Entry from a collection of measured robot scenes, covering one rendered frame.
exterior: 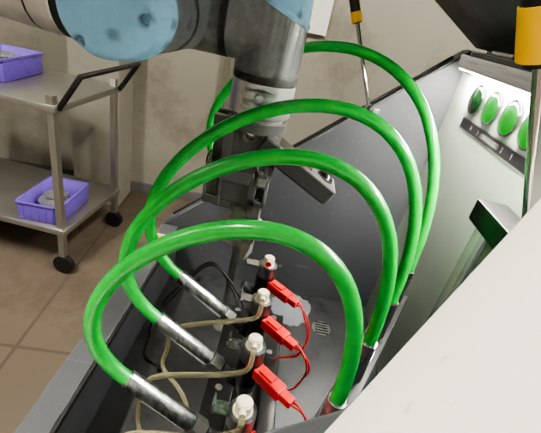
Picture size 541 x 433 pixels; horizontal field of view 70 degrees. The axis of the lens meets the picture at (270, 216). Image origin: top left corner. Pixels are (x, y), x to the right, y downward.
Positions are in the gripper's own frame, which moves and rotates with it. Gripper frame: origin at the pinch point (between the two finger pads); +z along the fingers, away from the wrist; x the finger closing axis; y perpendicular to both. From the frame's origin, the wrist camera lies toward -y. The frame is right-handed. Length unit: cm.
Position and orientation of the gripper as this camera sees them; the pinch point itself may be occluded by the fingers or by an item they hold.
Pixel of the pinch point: (248, 252)
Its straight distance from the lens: 57.0
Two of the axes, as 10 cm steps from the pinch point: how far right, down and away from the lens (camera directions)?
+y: -9.8, -2.1, -0.1
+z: -1.9, 8.6, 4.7
